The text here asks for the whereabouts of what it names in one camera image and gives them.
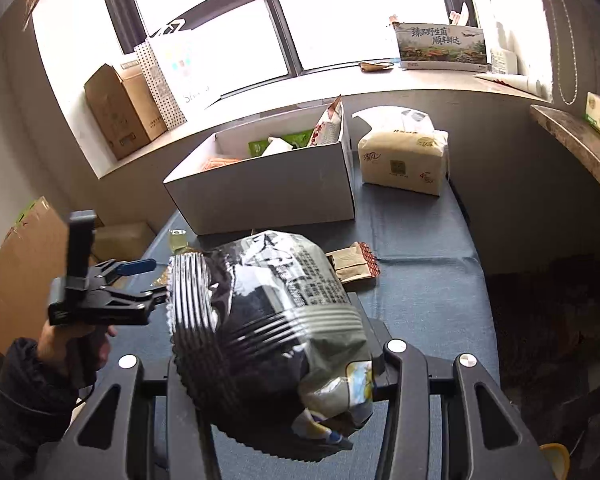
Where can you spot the white polka dot paper bag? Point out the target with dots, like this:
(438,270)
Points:
(172,75)

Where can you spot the person's left forearm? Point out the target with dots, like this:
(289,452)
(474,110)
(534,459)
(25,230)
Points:
(20,405)

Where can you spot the large white brown snack bag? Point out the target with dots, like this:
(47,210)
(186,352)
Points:
(327,127)

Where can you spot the black silver snack bag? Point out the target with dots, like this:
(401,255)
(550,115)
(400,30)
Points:
(270,330)

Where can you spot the large cardboard box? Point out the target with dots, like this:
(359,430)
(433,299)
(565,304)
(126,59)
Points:
(20,280)

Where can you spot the small brown flat packet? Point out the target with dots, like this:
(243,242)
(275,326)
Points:
(376,65)

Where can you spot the yellow round object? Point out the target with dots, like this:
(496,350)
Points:
(555,460)

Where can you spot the green seaweed snack bag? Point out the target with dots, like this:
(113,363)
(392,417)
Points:
(300,139)

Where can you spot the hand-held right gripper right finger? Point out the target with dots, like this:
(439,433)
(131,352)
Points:
(405,385)

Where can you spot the brown cardboard box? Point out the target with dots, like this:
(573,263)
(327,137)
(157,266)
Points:
(125,110)

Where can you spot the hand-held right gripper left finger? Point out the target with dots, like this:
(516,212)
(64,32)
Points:
(130,385)

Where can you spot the white box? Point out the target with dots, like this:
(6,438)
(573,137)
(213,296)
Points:
(265,195)

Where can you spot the person's left hand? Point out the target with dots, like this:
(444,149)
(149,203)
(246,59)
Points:
(87,355)

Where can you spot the green white snack packet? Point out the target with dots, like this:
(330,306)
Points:
(272,147)

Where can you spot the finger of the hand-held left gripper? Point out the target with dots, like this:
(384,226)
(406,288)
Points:
(135,266)
(125,302)

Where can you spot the white refill pouch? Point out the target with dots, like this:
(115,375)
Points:
(503,61)

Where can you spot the pink toy figure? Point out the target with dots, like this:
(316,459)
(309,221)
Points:
(395,20)
(459,14)

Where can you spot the brown kraft snack packet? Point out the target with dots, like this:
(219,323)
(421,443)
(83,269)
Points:
(352,262)

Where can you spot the clear yellow sausage packet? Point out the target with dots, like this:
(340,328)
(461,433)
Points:
(179,241)

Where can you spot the white tube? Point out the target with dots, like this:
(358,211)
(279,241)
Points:
(515,82)

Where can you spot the stone side counter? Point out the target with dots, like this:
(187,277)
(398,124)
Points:
(575,145)

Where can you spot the printed landscape carton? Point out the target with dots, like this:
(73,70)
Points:
(440,47)

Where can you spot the orange snack packet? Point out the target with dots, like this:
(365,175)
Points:
(220,163)

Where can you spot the beige tissue pack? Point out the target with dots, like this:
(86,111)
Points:
(405,160)

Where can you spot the small cardboard box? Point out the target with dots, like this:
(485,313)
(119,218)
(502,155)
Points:
(125,240)

